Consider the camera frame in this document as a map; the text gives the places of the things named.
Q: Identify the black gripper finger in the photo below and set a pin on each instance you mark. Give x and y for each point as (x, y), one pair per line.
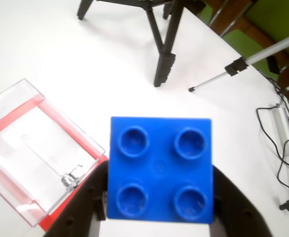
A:
(85, 197)
(235, 212)

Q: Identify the silver tripod leg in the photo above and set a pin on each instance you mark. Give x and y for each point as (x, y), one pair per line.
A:
(243, 42)

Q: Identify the silver tripod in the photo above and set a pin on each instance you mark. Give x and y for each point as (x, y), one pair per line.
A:
(270, 50)

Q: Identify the blue lego brick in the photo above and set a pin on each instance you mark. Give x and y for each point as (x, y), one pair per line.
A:
(159, 170)

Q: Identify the black tripod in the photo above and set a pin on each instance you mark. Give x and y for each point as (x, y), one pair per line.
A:
(164, 66)

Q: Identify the silver usb hub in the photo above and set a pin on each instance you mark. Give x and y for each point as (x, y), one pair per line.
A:
(283, 128)

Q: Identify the transparent plastic box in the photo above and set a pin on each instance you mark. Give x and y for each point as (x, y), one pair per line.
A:
(36, 138)

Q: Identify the green chair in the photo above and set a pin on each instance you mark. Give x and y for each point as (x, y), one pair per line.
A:
(277, 17)
(206, 14)

